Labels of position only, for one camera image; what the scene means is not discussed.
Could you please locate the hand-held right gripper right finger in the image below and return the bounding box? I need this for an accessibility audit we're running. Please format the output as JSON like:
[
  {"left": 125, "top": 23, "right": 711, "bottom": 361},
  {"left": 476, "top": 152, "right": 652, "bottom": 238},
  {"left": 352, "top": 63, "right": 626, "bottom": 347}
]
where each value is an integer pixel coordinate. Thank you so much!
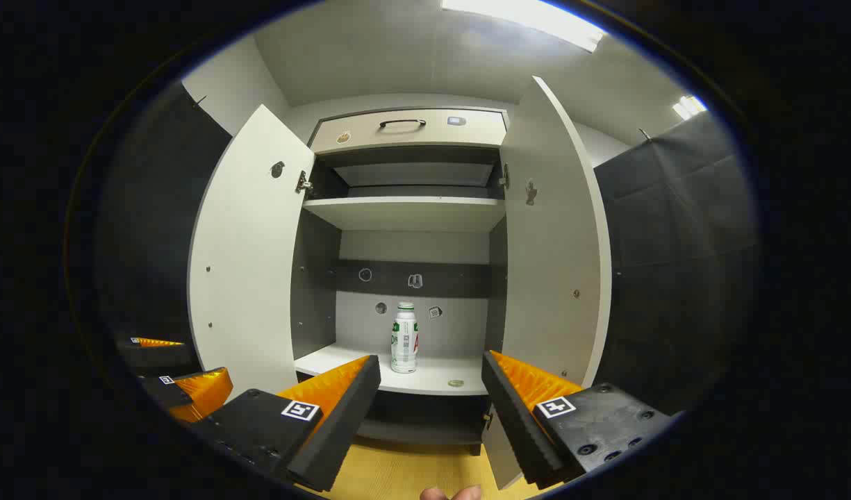
[{"left": 481, "top": 350, "right": 676, "bottom": 490}]

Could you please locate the small ceiling light panel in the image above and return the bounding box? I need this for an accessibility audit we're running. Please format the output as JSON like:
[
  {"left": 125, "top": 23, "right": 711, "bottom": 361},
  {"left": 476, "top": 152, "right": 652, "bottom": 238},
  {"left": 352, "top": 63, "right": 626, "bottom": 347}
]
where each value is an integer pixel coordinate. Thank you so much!
[{"left": 672, "top": 95, "right": 707, "bottom": 120}]

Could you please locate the black backdrop cloth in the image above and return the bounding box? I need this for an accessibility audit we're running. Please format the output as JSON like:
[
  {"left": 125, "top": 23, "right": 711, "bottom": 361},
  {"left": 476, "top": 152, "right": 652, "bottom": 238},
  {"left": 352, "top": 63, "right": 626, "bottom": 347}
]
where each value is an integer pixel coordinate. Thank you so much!
[{"left": 92, "top": 82, "right": 759, "bottom": 417}]

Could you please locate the grey cabinet drawer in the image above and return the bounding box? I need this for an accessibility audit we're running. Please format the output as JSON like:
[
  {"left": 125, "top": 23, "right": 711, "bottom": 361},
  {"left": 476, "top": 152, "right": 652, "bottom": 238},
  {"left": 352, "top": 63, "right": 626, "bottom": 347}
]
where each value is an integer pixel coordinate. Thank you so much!
[{"left": 308, "top": 108, "right": 509, "bottom": 155}]

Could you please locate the long ceiling light panel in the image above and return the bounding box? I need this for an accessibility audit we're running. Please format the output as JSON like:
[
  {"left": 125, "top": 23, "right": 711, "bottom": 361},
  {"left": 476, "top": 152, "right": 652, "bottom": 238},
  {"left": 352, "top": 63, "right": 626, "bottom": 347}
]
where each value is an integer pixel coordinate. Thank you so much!
[{"left": 440, "top": 0, "right": 606, "bottom": 53}]

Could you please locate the white cabinet shelf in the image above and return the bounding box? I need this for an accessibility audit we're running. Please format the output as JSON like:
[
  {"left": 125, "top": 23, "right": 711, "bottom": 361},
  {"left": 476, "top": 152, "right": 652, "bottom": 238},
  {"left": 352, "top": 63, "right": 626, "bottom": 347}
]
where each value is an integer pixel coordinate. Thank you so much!
[
  {"left": 302, "top": 197, "right": 506, "bottom": 232},
  {"left": 293, "top": 342, "right": 492, "bottom": 397}
]

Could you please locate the grey cabinet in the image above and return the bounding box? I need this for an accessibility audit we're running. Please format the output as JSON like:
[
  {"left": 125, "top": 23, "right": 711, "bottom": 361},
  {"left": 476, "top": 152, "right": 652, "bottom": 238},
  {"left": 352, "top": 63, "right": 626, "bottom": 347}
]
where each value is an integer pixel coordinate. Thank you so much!
[{"left": 188, "top": 75, "right": 613, "bottom": 490}]

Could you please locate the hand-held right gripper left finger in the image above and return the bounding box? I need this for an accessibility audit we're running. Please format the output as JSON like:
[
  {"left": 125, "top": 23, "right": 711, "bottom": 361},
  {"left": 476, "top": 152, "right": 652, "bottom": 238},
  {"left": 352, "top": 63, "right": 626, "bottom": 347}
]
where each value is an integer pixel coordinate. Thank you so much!
[{"left": 189, "top": 354, "right": 383, "bottom": 494}]

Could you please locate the white bottle green label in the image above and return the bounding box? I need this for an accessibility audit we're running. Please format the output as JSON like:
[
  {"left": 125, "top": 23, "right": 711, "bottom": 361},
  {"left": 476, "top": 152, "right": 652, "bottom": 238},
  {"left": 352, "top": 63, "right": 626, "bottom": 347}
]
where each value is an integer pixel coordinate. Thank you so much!
[{"left": 390, "top": 301, "right": 419, "bottom": 374}]

